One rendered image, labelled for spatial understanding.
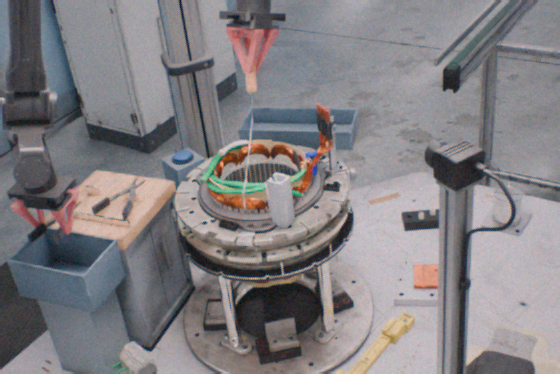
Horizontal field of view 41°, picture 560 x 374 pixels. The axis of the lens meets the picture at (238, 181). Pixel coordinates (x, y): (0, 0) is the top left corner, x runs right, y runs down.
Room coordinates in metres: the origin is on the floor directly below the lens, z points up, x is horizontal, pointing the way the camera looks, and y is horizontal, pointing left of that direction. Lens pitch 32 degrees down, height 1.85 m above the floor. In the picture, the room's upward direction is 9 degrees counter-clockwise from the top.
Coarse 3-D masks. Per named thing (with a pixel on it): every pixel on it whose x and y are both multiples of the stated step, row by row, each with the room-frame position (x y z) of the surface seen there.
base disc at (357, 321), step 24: (336, 264) 1.27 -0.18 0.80; (216, 288) 1.25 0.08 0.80; (240, 288) 1.24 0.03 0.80; (312, 288) 1.21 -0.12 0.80; (360, 288) 1.18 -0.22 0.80; (192, 312) 1.19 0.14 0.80; (360, 312) 1.11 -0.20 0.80; (192, 336) 1.12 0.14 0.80; (216, 336) 1.11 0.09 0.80; (312, 336) 1.07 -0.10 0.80; (336, 336) 1.06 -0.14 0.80; (360, 336) 1.05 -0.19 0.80; (216, 360) 1.04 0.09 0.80; (240, 360) 1.03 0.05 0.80; (288, 360) 1.01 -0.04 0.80; (312, 360) 1.00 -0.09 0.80; (336, 360) 0.99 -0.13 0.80
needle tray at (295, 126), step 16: (256, 112) 1.55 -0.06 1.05; (272, 112) 1.53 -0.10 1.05; (288, 112) 1.52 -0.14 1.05; (304, 112) 1.51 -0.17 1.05; (336, 112) 1.48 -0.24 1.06; (352, 112) 1.47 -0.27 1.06; (240, 128) 1.46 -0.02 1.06; (256, 128) 1.52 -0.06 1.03; (272, 128) 1.51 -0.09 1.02; (288, 128) 1.50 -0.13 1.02; (304, 128) 1.49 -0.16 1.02; (336, 128) 1.46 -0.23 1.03; (352, 128) 1.39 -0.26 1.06; (304, 144) 1.40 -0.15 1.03; (336, 144) 1.38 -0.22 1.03; (352, 144) 1.38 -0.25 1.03
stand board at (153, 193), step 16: (96, 176) 1.35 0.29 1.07; (112, 176) 1.34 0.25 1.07; (128, 176) 1.33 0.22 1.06; (80, 192) 1.29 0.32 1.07; (112, 192) 1.28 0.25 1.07; (144, 192) 1.26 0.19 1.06; (160, 192) 1.25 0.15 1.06; (80, 208) 1.24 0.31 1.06; (112, 208) 1.22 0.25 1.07; (144, 208) 1.20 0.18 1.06; (80, 224) 1.18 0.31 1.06; (96, 224) 1.17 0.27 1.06; (144, 224) 1.17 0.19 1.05; (128, 240) 1.12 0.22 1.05
